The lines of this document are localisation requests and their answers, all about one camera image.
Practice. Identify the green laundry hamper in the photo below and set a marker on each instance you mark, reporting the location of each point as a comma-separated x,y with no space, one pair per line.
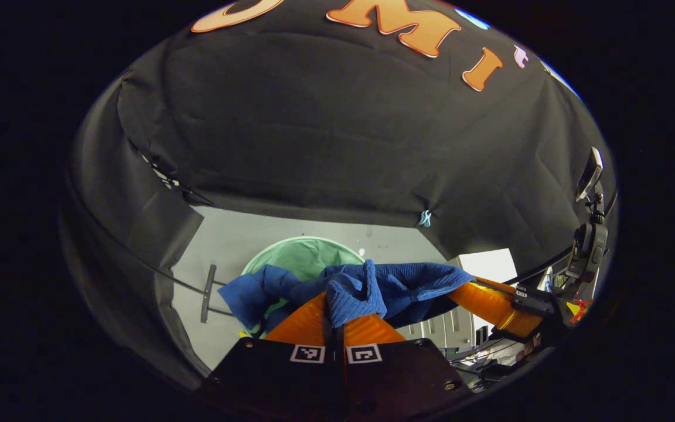
302,258

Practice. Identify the black backdrop cloth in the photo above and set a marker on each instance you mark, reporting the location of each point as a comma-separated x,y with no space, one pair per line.
314,117

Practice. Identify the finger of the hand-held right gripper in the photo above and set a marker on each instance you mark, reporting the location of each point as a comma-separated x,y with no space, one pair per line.
490,305

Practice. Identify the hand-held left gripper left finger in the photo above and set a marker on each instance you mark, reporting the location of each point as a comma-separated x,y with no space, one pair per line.
267,369

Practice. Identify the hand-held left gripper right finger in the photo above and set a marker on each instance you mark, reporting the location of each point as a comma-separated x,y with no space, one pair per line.
402,375

